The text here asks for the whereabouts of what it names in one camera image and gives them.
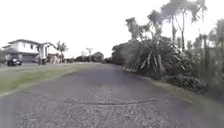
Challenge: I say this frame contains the white two-storey house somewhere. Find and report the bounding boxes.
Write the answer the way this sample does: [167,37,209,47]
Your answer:
[1,38,60,64]

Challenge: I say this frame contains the dense bushes and palm trees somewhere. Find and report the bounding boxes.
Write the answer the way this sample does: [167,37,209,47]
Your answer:
[111,0,224,101]

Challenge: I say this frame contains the distant dark trees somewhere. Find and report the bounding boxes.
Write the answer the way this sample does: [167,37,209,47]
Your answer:
[73,47,113,64]

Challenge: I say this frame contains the small palm tree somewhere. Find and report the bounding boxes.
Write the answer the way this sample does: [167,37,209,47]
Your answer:
[55,41,69,64]

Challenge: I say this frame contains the grass verge beside bushes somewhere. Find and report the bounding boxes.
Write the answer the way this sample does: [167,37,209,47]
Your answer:
[119,66,224,116]

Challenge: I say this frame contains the grey asphalt path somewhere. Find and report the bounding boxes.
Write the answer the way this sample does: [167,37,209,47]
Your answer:
[0,63,224,128]

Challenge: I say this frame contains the dark parked car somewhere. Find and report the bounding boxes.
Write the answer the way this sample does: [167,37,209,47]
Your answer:
[6,57,23,67]

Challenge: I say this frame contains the grass strip with road edge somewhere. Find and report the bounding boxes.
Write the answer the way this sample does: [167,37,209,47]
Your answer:
[0,63,98,98]

